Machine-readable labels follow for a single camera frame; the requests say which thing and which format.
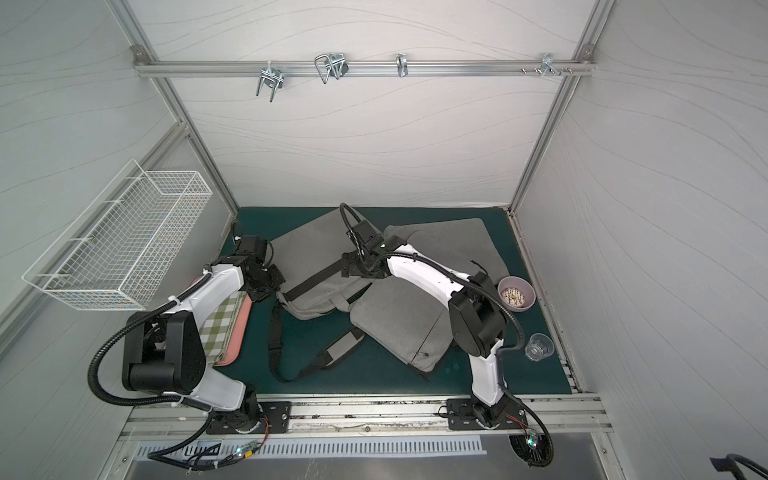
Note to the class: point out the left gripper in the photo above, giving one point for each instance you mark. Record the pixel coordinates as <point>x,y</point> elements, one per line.
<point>268,282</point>

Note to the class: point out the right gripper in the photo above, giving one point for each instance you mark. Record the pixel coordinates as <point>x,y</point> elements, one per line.
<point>352,264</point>

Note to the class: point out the grey laptop bag with strap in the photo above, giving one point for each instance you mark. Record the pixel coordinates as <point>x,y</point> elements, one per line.
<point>309,259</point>

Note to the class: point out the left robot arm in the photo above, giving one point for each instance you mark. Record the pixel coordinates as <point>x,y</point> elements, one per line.
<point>163,354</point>

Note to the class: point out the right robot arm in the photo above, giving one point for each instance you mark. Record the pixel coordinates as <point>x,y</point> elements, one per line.
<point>478,317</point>

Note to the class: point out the grey laptop sleeve front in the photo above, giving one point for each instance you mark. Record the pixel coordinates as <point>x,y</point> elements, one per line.
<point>407,321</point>

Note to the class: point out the grey laptop sleeve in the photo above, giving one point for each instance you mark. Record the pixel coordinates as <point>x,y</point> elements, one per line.
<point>461,245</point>
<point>407,321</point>

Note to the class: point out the grey laptop sleeve back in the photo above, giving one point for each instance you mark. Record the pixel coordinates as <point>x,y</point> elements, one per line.
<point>461,245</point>

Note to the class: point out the green checkered cloth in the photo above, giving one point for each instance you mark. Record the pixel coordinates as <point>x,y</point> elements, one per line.
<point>217,330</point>

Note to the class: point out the green table mat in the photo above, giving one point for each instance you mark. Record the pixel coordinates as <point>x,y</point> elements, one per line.
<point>371,369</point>

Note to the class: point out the pink bowl with snacks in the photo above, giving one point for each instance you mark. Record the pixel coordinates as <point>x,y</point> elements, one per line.
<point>516,293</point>

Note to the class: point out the clear plastic cup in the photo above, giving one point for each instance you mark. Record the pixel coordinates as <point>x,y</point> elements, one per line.
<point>539,347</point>

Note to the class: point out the metal hook small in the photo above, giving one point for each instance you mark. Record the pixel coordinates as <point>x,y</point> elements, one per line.
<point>401,65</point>

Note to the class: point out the metal hook clamp middle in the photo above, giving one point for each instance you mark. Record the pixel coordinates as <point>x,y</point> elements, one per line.
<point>331,65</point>

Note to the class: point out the metal hook clamp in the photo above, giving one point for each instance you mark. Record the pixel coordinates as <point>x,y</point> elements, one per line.
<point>547,68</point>
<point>331,65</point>
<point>271,79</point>

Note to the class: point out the metal hook clamp left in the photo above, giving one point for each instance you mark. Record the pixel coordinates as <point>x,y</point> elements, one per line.
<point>271,79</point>

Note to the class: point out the aluminium crossbar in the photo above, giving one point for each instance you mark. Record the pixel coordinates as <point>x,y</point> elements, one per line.
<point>357,68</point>

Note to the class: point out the metal hook clamp right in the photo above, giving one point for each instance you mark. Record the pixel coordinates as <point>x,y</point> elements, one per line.
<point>547,68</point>

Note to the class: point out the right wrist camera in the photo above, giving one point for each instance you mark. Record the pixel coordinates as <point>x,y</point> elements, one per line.
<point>365,232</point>

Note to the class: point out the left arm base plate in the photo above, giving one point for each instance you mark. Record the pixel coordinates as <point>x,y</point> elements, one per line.
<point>273,416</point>

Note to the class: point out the aluminium front rail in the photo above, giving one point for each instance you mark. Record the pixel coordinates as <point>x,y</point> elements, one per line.
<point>317,416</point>

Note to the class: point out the white wire basket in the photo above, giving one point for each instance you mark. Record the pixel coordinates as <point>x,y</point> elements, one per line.
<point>115,254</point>

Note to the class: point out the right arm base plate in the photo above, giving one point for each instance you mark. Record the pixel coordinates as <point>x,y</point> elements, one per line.
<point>465,414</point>

